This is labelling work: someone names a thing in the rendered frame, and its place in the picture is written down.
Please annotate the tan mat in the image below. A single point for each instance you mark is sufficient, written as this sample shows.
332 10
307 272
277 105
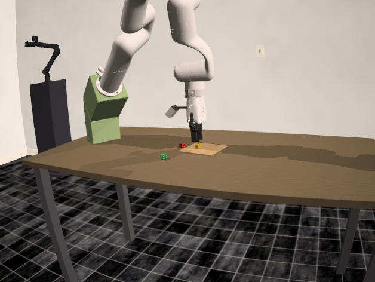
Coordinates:
205 149

